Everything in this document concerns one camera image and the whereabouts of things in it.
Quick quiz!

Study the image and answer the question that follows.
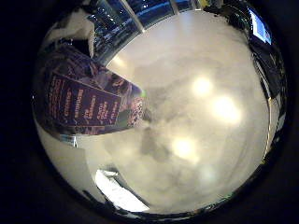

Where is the purple printed sleeve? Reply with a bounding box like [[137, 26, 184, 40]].
[[33, 43, 148, 136]]

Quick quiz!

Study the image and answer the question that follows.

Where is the white cloth with dark grid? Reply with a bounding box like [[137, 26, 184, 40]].
[[94, 169, 151, 213]]

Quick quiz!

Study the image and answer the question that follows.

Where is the yellow cable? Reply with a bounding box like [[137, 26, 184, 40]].
[[263, 96, 273, 161]]

